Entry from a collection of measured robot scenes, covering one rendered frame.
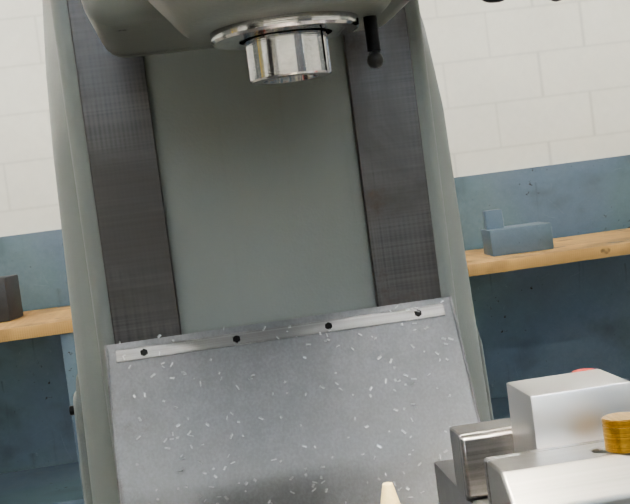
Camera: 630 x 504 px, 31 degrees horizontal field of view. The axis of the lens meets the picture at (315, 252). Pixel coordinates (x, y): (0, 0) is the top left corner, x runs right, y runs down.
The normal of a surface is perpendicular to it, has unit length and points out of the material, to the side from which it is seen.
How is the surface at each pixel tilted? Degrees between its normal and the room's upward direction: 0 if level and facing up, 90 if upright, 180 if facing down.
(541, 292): 90
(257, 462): 63
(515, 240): 90
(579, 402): 90
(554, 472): 40
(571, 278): 90
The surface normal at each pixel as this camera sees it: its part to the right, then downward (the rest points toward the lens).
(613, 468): -0.04, -0.73
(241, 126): 0.11, 0.04
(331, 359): 0.05, -0.41
